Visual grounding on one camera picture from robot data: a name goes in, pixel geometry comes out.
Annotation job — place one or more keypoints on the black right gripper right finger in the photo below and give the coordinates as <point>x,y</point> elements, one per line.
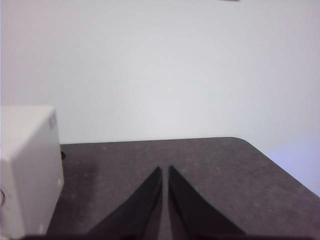
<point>190,210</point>

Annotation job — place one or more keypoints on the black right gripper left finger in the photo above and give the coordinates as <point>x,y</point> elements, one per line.
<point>140,210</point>

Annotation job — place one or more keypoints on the cream Toshiba toaster oven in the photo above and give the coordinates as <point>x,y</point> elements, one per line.
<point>27,162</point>

